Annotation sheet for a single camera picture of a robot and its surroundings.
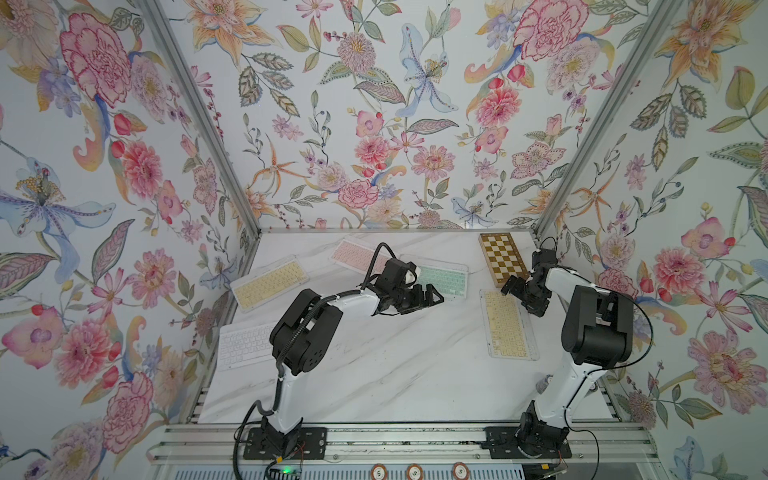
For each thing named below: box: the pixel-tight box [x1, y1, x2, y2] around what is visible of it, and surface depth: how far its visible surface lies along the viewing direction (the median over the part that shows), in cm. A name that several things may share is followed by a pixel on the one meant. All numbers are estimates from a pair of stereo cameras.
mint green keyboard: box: [399, 254, 469, 298], surface depth 106 cm
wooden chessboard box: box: [478, 232, 529, 288], surface depth 112 cm
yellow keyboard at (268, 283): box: [230, 255, 310, 313], surface depth 109 cm
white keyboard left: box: [218, 322, 277, 373], surface depth 92 cm
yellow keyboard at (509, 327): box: [479, 289, 540, 361], surface depth 95 cm
